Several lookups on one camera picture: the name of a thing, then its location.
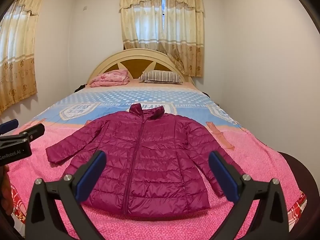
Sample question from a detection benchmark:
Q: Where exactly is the striped pillow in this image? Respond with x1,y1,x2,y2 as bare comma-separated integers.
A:
138,70,183,84

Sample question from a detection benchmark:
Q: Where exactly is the cream floral centre curtain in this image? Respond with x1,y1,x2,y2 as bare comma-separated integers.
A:
119,0,204,77

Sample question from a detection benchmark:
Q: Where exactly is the magenta puffer jacket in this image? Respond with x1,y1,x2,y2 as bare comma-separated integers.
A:
46,103,234,219

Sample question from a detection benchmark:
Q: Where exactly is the folded pink blanket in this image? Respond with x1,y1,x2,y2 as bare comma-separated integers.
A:
87,69,130,88

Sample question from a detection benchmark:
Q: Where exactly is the person's left hand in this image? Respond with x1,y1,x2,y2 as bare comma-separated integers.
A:
1,165,14,215

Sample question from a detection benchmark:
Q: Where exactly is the pink and blue bedspread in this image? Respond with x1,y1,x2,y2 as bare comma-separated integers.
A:
9,82,307,239

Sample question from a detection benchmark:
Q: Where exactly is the cream floral side curtain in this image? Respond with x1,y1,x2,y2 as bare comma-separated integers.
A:
1,0,42,112

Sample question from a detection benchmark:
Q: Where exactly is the dark wooden footboard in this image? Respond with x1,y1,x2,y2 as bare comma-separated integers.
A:
279,152,319,239

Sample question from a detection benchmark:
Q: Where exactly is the cream arched wooden headboard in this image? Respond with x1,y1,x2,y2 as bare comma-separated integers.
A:
87,48,194,84

